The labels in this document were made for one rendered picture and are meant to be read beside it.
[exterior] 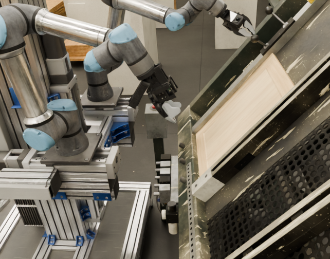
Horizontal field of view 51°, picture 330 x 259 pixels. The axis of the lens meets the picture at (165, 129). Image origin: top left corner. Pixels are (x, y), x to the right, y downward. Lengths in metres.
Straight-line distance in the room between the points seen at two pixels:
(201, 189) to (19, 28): 0.90
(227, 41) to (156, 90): 4.48
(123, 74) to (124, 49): 3.15
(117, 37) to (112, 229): 1.54
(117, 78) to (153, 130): 2.24
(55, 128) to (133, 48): 0.53
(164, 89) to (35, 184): 0.80
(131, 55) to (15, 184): 0.88
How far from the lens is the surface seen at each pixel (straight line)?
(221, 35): 5.51
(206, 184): 1.43
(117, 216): 2.42
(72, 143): 1.57
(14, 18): 1.33
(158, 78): 1.10
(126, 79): 4.23
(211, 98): 2.04
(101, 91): 1.97
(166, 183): 1.78
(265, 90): 1.56
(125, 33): 1.06
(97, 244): 2.30
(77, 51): 5.39
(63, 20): 1.33
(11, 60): 1.34
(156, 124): 2.05
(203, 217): 1.43
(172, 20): 1.56
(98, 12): 4.03
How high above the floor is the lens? 1.94
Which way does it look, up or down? 33 degrees down
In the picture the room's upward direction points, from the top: 5 degrees counter-clockwise
